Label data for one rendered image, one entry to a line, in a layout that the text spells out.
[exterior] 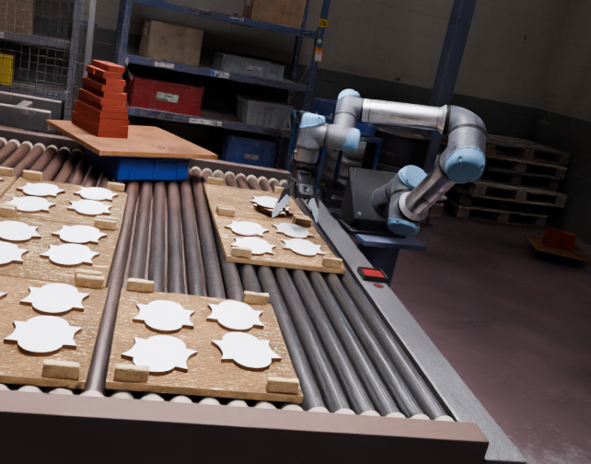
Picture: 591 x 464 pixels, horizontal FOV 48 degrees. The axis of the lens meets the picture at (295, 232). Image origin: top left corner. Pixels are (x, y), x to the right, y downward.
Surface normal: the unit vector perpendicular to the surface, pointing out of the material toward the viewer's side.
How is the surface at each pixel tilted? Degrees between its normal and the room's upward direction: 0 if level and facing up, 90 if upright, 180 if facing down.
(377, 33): 90
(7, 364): 0
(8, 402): 0
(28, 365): 0
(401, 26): 90
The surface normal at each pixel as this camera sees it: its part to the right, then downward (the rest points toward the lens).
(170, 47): 0.35, 0.31
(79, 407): 0.19, -0.94
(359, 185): 0.34, -0.41
